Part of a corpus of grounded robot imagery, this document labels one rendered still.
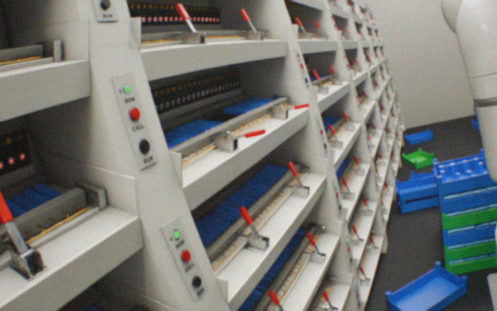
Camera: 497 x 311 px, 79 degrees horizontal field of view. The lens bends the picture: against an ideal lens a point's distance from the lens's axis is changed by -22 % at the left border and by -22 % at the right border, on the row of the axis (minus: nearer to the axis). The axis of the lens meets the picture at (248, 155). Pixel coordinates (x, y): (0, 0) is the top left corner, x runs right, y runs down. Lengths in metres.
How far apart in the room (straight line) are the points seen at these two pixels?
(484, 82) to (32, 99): 0.58
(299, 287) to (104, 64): 0.69
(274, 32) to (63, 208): 0.79
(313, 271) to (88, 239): 0.69
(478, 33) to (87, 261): 0.58
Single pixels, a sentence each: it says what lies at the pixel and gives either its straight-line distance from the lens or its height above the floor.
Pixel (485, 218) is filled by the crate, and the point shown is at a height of 0.26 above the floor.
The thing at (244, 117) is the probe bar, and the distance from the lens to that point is 0.81.
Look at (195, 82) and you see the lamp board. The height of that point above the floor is 1.05.
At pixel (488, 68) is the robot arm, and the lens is 0.55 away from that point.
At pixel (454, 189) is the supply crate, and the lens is 1.53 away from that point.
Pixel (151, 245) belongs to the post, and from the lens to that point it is 0.47.
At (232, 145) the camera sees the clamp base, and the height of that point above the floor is 0.92.
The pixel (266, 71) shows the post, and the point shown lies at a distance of 1.08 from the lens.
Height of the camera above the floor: 1.01
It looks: 10 degrees down
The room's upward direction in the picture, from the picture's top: 17 degrees counter-clockwise
